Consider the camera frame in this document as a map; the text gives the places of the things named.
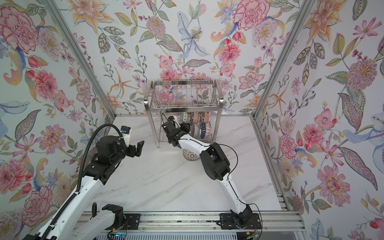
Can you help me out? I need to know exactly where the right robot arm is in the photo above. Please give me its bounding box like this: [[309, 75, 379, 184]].
[[162, 117, 263, 231]]

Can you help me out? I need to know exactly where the blue floral bowl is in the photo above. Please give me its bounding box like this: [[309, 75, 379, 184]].
[[180, 112, 190, 123]]

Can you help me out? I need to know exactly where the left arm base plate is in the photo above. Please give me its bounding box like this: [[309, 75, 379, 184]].
[[111, 214, 141, 231]]

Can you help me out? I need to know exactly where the steel two-tier dish rack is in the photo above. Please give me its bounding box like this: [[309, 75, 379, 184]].
[[144, 79, 224, 148]]

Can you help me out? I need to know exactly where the white brown lattice bowl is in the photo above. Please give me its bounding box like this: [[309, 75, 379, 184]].
[[183, 150, 200, 162]]

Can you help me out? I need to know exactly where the blue triangle pattern bowl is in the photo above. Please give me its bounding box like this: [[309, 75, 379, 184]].
[[200, 123, 212, 140]]

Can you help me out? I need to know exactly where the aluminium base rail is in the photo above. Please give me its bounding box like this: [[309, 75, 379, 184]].
[[115, 211, 305, 234]]

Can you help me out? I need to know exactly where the purple striped bowl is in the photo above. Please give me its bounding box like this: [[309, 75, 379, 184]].
[[190, 124, 201, 139]]

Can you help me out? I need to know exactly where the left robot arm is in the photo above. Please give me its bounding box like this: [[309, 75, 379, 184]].
[[25, 124, 145, 240]]

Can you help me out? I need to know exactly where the green leaf pattern bowl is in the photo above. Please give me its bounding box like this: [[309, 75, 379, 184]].
[[201, 112, 210, 124]]

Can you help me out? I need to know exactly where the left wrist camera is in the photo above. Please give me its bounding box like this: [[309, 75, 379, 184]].
[[121, 126, 131, 147]]

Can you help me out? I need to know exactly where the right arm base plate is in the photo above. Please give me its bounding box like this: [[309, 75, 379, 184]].
[[218, 213, 262, 230]]

